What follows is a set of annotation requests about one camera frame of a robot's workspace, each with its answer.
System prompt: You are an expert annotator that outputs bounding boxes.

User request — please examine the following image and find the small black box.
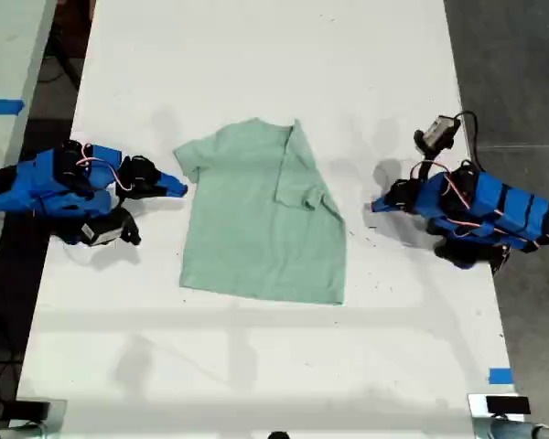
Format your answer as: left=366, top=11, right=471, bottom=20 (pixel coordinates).
left=484, top=395, right=532, bottom=415
left=14, top=399, right=69, bottom=421

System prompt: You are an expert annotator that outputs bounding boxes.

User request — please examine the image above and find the pale green T-shirt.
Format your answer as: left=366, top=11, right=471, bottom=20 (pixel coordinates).
left=172, top=117, right=349, bottom=306

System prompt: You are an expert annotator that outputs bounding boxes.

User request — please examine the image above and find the red white servo wire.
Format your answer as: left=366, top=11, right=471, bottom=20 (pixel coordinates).
left=75, top=142, right=136, bottom=193
left=409, top=159, right=507, bottom=239

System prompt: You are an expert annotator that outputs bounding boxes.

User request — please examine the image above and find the white side table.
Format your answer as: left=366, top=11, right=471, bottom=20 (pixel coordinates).
left=0, top=0, right=59, bottom=284

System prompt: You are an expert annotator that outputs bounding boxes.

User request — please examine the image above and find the black camera cable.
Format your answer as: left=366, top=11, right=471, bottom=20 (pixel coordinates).
left=455, top=111, right=482, bottom=171

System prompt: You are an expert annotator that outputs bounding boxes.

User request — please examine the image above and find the black camera box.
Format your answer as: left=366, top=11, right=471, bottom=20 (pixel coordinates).
left=68, top=208, right=143, bottom=249
left=414, top=113, right=462, bottom=156

